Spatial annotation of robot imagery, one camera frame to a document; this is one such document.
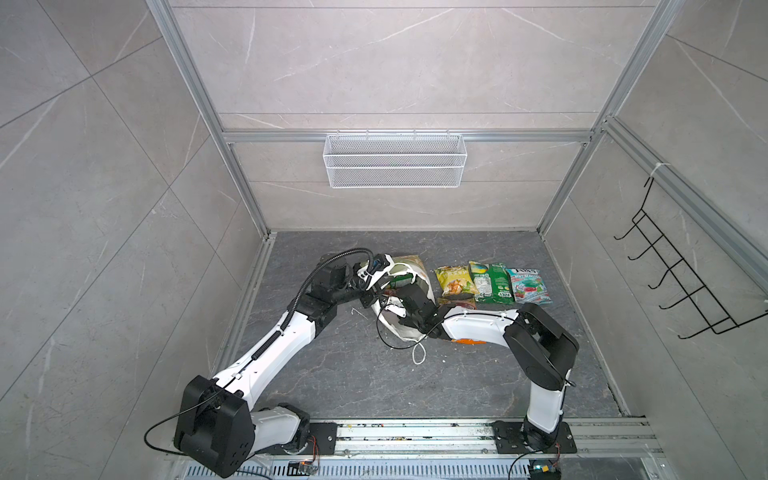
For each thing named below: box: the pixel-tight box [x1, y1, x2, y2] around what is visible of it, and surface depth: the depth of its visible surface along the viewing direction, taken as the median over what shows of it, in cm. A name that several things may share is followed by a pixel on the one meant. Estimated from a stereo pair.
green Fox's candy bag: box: [468, 261, 515, 304], surface depth 103 cm
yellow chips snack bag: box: [434, 266, 480, 296], surface depth 101 cm
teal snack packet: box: [506, 268, 553, 305], surface depth 102 cm
